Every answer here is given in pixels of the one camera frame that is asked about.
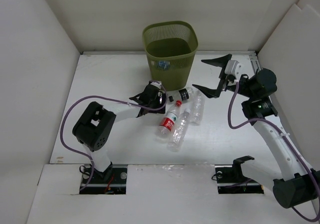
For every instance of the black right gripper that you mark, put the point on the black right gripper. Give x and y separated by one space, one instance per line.
213 93

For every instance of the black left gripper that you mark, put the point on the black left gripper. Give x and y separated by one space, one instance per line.
160 100

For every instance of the clear wide bottle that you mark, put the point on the clear wide bottle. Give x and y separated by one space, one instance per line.
197 110

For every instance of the red cap plastic bottle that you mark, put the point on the red cap plastic bottle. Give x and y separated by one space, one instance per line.
168 122

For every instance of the black label plastic bottle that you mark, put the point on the black label plastic bottle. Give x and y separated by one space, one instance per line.
182 95

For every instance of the clear white cap bottle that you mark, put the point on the clear white cap bottle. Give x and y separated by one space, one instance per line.
176 140

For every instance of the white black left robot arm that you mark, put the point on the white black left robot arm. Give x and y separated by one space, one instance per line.
95 124

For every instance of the green plastic waste bin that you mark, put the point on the green plastic waste bin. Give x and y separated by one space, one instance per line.
170 49

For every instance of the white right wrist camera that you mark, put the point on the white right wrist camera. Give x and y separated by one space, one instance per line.
234 68

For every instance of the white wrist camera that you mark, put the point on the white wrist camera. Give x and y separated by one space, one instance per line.
156 84
234 68

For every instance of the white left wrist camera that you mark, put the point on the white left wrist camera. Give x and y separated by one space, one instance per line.
156 84

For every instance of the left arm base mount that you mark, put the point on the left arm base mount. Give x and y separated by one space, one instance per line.
114 181

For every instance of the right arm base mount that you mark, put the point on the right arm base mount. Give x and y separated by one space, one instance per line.
230 180

